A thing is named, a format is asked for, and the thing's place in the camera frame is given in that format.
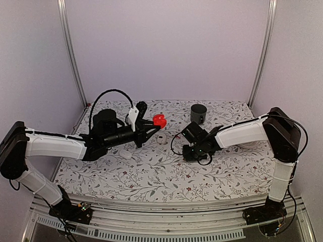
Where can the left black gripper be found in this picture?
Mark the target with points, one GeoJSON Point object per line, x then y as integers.
{"type": "Point", "coordinates": [141, 131]}

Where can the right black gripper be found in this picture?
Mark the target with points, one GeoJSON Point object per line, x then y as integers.
{"type": "Point", "coordinates": [187, 157]}

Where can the red earbud charging case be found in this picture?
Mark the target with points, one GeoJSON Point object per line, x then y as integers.
{"type": "Point", "coordinates": [159, 120]}

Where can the beige earbud charging case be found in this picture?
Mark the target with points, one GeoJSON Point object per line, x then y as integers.
{"type": "Point", "coordinates": [162, 139]}

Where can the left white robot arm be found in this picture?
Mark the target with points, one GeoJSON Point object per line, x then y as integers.
{"type": "Point", "coordinates": [108, 131]}

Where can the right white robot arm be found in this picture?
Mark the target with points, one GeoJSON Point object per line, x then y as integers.
{"type": "Point", "coordinates": [282, 133]}

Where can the white oval earbud case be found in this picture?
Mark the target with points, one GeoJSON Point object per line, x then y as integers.
{"type": "Point", "coordinates": [125, 154]}

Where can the dark grey mug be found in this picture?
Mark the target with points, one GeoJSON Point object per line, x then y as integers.
{"type": "Point", "coordinates": [198, 113]}

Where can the floral patterned table mat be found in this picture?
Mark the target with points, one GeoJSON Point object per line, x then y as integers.
{"type": "Point", "coordinates": [157, 173]}

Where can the white ringed coaster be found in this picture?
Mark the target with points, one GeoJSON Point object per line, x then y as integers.
{"type": "Point", "coordinates": [249, 145]}

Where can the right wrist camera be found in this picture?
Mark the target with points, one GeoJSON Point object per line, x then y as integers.
{"type": "Point", "coordinates": [195, 134]}

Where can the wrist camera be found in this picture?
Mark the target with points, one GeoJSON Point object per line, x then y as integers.
{"type": "Point", "coordinates": [136, 113]}
{"type": "Point", "coordinates": [195, 134]}

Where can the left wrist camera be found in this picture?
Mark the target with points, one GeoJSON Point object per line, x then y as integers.
{"type": "Point", "coordinates": [136, 113]}

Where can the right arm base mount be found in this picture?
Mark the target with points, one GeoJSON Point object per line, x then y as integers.
{"type": "Point", "coordinates": [259, 214]}

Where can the front aluminium rail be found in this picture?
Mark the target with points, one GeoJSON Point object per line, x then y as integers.
{"type": "Point", "coordinates": [222, 220]}

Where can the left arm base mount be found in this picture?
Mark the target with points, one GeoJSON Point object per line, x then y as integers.
{"type": "Point", "coordinates": [72, 213]}

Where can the left aluminium frame post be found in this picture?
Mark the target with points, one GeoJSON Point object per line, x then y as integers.
{"type": "Point", "coordinates": [70, 50]}

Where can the aluminium frame post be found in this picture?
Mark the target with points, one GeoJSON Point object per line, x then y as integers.
{"type": "Point", "coordinates": [270, 21]}
{"type": "Point", "coordinates": [70, 50]}

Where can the right aluminium frame post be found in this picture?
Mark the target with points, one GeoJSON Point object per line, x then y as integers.
{"type": "Point", "coordinates": [270, 21]}

